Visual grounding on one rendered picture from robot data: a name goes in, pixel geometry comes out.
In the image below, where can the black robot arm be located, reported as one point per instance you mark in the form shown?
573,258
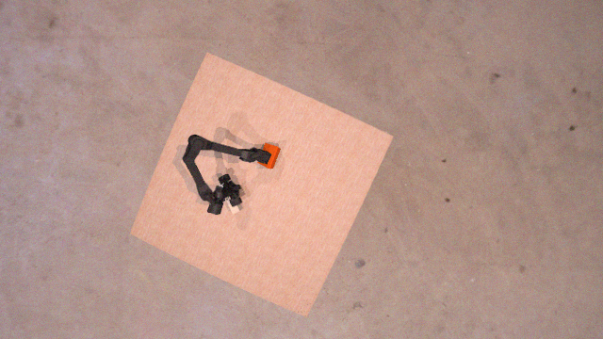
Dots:
217,197

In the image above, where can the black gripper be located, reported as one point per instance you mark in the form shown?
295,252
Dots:
231,193

